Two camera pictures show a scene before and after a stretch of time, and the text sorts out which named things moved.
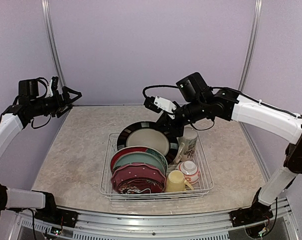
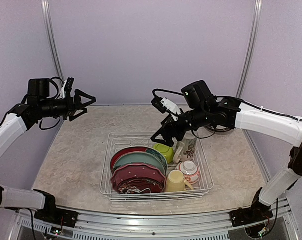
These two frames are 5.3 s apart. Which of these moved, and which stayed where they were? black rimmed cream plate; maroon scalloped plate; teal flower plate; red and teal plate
Moved: black rimmed cream plate
Stayed: red and teal plate; teal flower plate; maroon scalloped plate
